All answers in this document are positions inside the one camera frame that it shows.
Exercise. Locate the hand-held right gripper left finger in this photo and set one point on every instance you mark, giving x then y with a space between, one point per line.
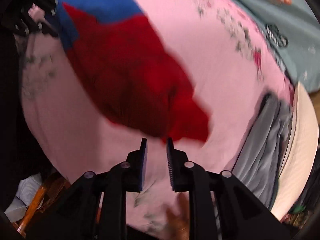
144 160

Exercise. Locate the wooden chair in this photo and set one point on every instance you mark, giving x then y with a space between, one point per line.
35 202

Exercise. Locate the teal printed pillow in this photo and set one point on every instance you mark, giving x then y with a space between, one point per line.
287 17

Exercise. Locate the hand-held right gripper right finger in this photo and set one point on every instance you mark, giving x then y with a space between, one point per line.
170 160

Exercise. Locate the blue and red sweater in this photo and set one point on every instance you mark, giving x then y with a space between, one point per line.
125 80

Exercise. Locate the pink floral bedsheet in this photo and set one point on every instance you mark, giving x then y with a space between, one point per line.
212 92

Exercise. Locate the white mattress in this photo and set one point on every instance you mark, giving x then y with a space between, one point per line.
302 142

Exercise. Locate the grey cloth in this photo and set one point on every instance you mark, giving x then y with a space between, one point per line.
265 142

